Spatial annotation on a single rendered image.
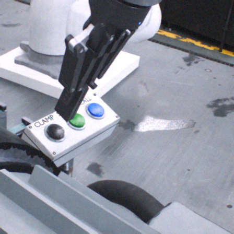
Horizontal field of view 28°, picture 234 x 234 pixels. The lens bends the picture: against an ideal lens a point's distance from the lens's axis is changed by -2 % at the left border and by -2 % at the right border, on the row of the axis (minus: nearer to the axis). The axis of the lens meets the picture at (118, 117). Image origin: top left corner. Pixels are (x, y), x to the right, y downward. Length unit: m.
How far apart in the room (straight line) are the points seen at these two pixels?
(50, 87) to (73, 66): 0.77
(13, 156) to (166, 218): 0.09
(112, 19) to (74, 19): 0.81
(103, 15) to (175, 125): 0.80
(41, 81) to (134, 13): 0.85
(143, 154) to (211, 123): 0.28
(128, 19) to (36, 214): 0.40
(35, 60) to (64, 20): 0.16
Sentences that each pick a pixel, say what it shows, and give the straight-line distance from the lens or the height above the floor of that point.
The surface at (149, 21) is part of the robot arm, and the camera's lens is 1.42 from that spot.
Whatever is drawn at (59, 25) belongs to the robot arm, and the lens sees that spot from 1.37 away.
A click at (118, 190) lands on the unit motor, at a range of 0.35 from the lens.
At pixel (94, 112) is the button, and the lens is 0.81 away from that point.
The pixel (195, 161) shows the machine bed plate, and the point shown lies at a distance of 1.20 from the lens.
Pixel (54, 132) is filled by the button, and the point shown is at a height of 1.07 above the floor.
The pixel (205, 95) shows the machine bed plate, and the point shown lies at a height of 0.80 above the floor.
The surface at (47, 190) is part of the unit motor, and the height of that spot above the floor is 1.35.
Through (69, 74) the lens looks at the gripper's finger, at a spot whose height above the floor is 1.21.
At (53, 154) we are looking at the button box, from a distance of 0.73.
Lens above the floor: 1.49
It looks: 32 degrees down
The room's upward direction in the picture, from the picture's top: 8 degrees clockwise
